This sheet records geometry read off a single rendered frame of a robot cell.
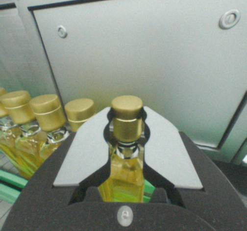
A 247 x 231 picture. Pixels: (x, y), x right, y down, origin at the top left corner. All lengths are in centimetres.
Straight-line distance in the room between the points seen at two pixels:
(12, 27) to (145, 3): 35
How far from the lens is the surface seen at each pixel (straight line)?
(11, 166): 56
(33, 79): 48
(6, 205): 48
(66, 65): 32
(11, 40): 49
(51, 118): 18
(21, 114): 23
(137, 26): 24
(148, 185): 29
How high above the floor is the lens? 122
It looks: 29 degrees down
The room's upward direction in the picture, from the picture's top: 2 degrees counter-clockwise
